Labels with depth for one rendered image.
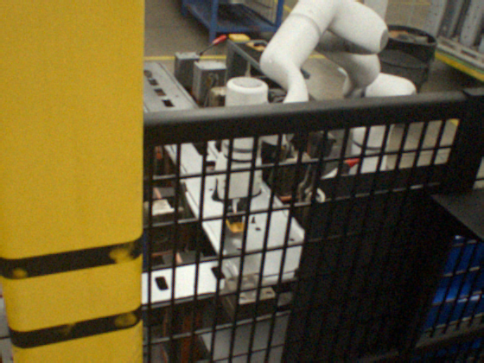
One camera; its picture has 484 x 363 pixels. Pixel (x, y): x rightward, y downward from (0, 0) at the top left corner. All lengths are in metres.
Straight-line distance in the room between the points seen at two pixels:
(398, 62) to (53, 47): 4.15
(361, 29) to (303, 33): 0.21
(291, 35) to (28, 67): 0.97
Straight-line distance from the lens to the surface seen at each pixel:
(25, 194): 0.37
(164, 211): 1.28
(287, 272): 1.21
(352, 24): 1.42
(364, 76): 1.65
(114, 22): 0.33
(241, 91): 1.13
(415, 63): 4.45
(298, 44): 1.26
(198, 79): 2.00
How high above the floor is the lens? 1.75
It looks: 30 degrees down
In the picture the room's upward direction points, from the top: 6 degrees clockwise
